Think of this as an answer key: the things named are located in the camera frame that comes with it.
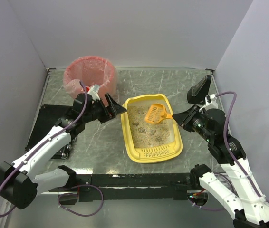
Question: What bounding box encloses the pink lined waste basket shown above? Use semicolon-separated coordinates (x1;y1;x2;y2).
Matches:
63;56;118;105

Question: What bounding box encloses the black triangular scoop holder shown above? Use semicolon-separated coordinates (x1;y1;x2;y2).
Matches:
187;75;211;105

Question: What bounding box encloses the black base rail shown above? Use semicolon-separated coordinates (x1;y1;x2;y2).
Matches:
51;172;202;202

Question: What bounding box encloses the orange litter scoop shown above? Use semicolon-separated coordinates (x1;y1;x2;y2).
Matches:
144;104;173;124

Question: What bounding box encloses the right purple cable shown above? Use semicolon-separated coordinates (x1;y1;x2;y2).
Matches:
214;91;269;211

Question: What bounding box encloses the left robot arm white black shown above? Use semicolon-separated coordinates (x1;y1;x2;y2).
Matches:
0;93;127;209

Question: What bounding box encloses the yellow litter box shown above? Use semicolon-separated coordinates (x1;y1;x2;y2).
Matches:
121;94;183;163

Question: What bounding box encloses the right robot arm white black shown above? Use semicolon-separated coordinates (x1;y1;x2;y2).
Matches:
173;105;269;228

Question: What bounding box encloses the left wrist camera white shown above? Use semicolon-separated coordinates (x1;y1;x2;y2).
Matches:
88;84;101;101

